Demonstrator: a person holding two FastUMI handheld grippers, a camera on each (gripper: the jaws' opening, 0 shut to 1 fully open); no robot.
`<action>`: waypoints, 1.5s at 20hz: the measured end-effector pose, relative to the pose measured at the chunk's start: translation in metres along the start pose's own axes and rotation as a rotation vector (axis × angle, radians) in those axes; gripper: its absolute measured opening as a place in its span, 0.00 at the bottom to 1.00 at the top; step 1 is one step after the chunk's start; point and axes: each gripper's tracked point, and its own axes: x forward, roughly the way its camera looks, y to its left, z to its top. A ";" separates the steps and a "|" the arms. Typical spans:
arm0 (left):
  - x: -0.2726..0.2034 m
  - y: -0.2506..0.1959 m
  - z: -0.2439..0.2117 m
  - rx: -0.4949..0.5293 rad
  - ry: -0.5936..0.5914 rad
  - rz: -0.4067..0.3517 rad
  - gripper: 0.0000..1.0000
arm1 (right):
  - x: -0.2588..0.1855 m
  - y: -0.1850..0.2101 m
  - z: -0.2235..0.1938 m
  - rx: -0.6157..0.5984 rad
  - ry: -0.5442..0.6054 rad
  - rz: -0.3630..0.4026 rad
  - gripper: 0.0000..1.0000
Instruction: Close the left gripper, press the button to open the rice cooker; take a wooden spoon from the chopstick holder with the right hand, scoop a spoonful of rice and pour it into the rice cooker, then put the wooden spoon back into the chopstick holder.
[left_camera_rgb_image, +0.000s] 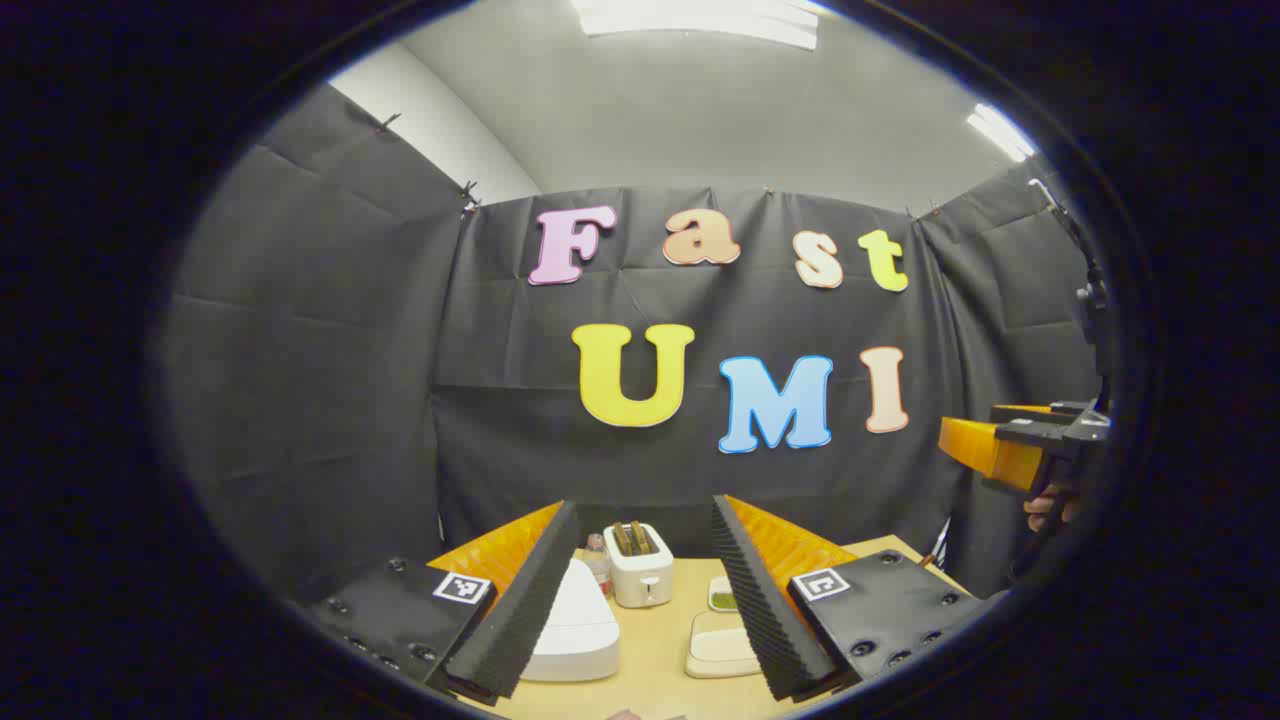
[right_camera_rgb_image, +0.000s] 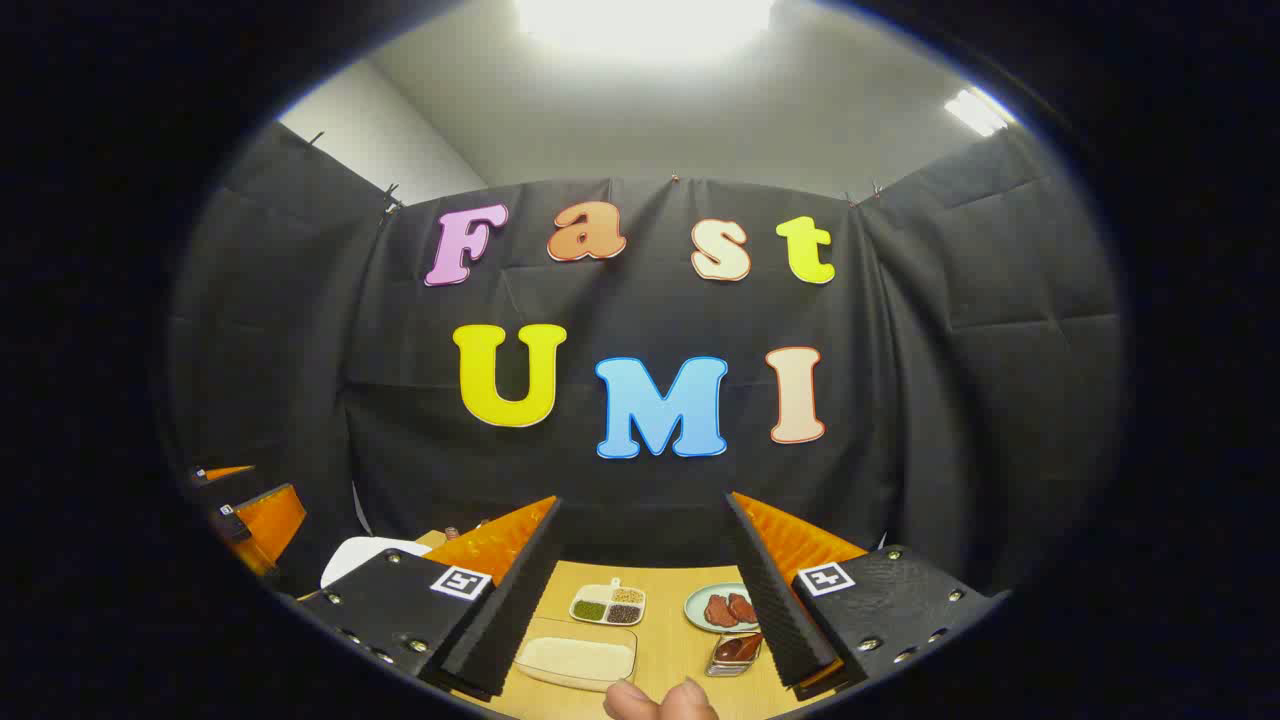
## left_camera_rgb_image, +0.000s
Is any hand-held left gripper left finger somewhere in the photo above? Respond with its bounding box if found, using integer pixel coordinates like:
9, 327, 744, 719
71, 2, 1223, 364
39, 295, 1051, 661
305, 500, 581, 701

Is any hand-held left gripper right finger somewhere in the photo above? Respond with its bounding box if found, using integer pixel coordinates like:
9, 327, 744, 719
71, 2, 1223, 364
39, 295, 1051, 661
710, 493, 986, 701

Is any white rice cooker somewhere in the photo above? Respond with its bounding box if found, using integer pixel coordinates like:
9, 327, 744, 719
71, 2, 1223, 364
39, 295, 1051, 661
520, 558, 621, 683

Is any clear plastic bottle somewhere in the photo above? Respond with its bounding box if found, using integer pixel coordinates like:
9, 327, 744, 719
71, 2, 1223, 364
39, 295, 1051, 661
583, 533, 613, 599

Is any white toaster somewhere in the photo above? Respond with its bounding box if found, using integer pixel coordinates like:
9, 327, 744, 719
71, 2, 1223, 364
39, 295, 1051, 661
603, 520, 674, 609

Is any black backdrop cloth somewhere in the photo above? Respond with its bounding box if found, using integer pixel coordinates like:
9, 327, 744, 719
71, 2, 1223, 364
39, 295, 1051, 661
160, 85, 1111, 601

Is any ceiling light panel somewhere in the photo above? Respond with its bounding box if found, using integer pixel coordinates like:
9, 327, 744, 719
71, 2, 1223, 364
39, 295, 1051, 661
570, 0, 831, 51
965, 103, 1037, 163

